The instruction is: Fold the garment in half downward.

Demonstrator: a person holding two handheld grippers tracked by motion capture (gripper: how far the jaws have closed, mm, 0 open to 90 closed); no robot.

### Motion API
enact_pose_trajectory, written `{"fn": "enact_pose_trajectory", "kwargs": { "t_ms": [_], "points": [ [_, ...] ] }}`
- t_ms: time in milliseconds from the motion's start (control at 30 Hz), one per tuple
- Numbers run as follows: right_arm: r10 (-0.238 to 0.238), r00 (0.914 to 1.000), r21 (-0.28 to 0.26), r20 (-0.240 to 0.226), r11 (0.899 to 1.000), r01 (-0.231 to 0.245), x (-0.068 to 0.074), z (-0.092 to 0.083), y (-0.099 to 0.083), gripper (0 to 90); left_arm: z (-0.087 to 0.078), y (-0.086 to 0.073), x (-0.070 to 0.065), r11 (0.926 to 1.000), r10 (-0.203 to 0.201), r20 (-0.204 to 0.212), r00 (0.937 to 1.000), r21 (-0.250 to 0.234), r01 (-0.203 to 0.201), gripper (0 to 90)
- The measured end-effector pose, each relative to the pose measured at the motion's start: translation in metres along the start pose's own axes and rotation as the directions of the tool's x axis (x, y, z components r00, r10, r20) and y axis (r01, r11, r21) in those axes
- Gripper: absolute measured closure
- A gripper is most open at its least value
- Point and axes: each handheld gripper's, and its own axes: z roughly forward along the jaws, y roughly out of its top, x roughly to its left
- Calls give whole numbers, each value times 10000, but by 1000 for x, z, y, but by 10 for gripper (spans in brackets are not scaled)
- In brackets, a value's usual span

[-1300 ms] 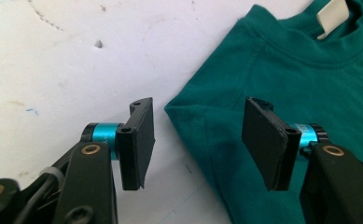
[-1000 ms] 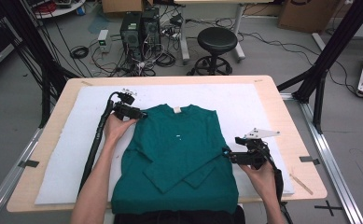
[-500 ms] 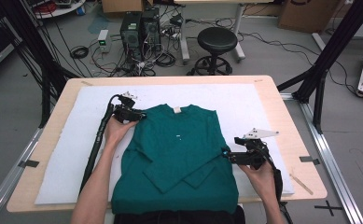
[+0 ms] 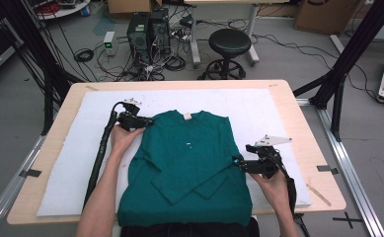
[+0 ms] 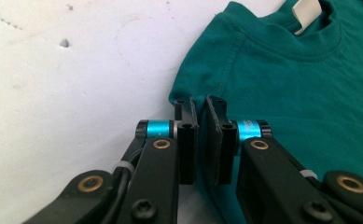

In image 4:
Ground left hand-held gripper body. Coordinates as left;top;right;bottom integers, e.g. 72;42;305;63
116;97;148;131

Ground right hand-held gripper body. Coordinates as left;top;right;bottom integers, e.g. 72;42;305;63
248;133;293;180

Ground teal long-sleeved shirt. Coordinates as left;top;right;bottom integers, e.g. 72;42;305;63
116;110;254;227

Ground person's left hand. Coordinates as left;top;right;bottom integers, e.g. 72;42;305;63
109;124;146;159

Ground person's right hand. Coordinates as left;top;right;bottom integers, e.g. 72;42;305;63
249;170;291;212

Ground black tape strip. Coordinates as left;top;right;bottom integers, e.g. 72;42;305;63
18;168;42;179
316;164;340;175

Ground white foam mat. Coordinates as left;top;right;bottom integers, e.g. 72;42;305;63
36;88;312;217

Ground white box with green light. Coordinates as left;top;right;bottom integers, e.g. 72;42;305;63
103;31;116;56

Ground black computer tower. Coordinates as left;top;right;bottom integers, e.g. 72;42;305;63
149;8;172;56
126;12;153;64

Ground person's dark pants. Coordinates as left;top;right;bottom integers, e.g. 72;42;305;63
119;216;261;237

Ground black tape cross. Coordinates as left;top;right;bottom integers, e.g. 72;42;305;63
332;211;363;229

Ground black round stool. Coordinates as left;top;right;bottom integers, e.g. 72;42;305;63
197;28;253;81

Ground white desk with wooden top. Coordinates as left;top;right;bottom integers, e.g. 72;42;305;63
183;0;293;66

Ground round white table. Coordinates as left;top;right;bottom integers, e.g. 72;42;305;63
31;0;92;21

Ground large cardboard box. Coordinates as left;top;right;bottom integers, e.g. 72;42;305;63
292;0;360;36

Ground right hand-held gripper cable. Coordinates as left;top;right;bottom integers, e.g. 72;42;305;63
271;152;311;237

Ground hand-held gripper cable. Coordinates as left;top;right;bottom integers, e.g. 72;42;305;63
82;101;129;210
271;152;311;237

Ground left hand-held gripper cable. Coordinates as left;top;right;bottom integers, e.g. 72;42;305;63
82;101;129;210

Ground tangle of floor cables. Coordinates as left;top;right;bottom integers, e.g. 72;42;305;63
94;42;188;82

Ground coiled black cable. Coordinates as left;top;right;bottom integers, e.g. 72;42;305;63
73;47;95;63

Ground aluminium rail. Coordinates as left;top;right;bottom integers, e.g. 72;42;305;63
296;98;384;237
0;134;46;237

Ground black metal frame stand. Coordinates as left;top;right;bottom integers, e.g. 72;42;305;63
0;0;86;136
292;0;384;143

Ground long black floor cable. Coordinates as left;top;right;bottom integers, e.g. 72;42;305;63
254;32;380;102

